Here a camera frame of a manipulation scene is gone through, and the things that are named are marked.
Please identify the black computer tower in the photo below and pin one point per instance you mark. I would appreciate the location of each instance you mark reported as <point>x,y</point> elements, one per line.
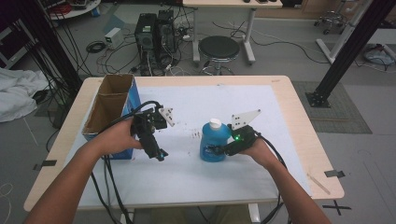
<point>145,34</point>
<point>166,31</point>

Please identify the black round stool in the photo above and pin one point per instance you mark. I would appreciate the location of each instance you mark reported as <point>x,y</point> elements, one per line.
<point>219,46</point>

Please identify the small white box device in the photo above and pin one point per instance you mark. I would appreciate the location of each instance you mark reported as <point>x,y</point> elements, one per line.
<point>113,37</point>

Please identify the cardboard box with blue outside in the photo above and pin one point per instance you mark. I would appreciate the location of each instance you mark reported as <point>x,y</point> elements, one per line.
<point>109,105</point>

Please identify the black tape cross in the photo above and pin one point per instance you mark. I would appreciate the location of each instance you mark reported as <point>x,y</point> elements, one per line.
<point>336,207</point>

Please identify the black tape strip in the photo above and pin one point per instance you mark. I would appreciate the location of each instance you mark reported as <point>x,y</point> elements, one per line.
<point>334,173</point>
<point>45,164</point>

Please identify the grey floor mat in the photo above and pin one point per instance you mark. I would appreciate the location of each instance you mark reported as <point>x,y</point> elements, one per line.
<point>342,109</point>

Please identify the black metal frame post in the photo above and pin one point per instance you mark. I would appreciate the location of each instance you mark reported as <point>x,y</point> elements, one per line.
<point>46,40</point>
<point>351,46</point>

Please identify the white desk with metal legs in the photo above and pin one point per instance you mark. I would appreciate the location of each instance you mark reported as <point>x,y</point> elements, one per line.
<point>230,3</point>

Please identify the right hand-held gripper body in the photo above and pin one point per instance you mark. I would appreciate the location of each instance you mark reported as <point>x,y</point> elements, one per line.
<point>241,140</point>

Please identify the white table mat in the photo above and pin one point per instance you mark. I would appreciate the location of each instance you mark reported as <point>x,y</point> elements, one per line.
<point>199,180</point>

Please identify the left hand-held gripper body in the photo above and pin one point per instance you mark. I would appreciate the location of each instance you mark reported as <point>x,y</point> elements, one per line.
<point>148,127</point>

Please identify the white metal stand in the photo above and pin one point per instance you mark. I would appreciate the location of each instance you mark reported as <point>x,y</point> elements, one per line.
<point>342,34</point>

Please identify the person's left hand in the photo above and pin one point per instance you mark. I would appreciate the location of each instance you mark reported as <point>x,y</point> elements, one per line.
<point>120,137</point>

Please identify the person's khaki trousers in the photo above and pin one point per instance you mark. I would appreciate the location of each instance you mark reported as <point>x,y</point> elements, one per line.
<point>174,217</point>

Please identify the blue bottle with white cap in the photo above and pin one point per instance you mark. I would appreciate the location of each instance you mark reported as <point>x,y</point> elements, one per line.
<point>211,140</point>

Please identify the round white table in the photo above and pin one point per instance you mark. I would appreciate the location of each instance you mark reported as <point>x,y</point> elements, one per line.
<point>77,11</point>

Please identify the thin wooden stick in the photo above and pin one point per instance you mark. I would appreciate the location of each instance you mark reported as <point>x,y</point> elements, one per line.
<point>318,183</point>

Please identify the person's right hand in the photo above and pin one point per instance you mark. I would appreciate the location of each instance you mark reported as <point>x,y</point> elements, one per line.
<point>260,152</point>

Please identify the office chair wheel base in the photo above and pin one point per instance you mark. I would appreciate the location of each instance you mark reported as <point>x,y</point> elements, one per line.
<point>330,20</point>

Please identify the white crumpled cloth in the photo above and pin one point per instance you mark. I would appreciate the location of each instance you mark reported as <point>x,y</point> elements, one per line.
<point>17,93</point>

